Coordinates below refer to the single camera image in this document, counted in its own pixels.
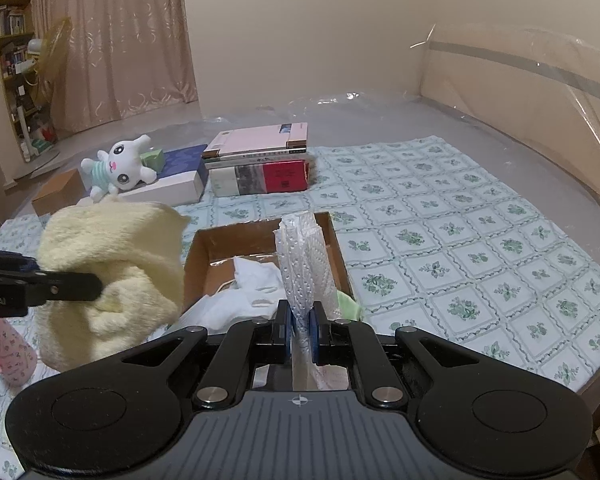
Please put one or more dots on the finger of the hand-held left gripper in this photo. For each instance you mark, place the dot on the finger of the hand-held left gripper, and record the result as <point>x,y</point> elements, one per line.
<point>70,287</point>

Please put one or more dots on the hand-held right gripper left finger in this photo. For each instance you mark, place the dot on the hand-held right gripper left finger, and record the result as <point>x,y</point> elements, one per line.
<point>287,340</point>

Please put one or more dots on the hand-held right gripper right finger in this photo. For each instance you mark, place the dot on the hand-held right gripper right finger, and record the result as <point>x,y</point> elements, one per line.
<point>316,345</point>

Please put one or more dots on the yellow fluffy towel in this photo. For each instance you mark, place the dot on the yellow fluffy towel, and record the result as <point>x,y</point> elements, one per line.
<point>120,240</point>

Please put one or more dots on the light green cloth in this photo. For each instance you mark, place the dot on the light green cloth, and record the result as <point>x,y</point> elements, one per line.
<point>349,307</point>

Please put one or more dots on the pink printed bottle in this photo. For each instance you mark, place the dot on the pink printed bottle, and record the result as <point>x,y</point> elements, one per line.
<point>7,355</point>

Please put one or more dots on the closed brown cardboard box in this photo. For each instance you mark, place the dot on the closed brown cardboard box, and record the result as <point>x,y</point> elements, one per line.
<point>55,192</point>

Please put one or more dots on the white plush bunny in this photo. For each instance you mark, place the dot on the white plush bunny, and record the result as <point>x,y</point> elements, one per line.
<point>117,165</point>

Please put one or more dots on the long white box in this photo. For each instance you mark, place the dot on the long white box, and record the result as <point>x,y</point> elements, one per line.
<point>170,190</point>

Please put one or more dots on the green tissue pack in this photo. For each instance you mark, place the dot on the green tissue pack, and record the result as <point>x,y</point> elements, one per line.
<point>154,159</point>

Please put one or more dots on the red and grey book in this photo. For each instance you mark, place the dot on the red and grey book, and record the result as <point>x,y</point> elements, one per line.
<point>280,177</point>

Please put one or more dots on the green floral blanket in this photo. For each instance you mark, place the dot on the green floral blanket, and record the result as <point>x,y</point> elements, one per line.
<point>455,260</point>

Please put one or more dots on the dark blue book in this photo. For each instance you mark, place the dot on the dark blue book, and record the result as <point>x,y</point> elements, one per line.
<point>185,160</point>

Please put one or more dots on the thin pale book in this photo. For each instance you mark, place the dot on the thin pale book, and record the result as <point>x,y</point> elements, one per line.
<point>255,156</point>

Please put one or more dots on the pink book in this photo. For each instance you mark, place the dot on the pink book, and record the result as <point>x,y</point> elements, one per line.
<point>260,140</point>

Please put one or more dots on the plastic covered standing fan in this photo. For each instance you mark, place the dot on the plastic covered standing fan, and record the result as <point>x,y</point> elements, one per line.
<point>52,70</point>

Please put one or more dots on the wooden bookshelf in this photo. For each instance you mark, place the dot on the wooden bookshelf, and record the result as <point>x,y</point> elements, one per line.
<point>12,35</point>

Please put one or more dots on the beige curtain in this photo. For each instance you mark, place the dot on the beige curtain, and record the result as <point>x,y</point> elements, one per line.
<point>115,35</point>

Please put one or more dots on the plastic wrapped bed headboard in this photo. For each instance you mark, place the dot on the plastic wrapped bed headboard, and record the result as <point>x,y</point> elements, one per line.
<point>505,95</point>

